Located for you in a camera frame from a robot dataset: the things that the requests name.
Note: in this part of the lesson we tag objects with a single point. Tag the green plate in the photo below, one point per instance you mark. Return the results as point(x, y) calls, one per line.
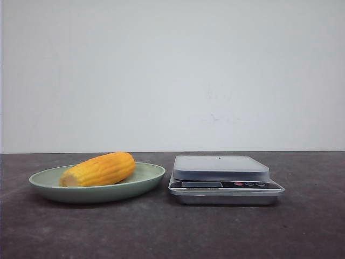
point(146, 177)

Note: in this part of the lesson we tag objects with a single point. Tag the yellow corn cob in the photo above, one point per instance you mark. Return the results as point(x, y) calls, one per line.
point(102, 170)

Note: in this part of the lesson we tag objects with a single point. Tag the silver digital kitchen scale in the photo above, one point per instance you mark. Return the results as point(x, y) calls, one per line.
point(222, 180)

